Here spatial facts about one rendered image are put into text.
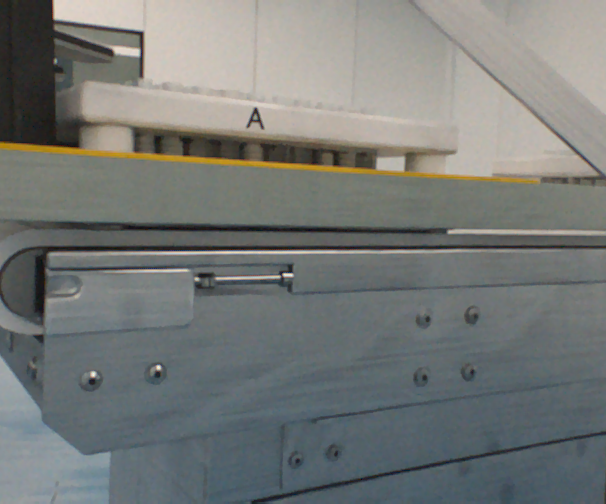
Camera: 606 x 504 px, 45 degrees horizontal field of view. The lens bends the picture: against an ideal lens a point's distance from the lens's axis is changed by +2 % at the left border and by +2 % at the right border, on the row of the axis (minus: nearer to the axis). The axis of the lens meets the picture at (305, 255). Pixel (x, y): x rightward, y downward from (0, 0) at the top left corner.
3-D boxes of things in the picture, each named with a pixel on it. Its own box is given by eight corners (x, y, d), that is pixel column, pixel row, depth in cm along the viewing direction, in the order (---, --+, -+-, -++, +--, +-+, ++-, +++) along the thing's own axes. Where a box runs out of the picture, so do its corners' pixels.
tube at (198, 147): (203, 214, 44) (207, 90, 43) (213, 215, 43) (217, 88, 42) (183, 214, 43) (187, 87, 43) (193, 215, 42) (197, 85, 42)
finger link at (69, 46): (123, 62, 42) (36, 39, 36) (81, 64, 43) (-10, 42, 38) (123, 33, 42) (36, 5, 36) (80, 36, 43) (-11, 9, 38)
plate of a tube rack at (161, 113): (280, 162, 68) (281, 140, 68) (460, 155, 48) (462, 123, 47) (0, 141, 56) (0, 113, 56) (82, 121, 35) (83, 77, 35)
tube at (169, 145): (178, 214, 43) (180, 86, 42) (185, 214, 42) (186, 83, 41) (157, 213, 42) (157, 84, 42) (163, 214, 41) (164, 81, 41)
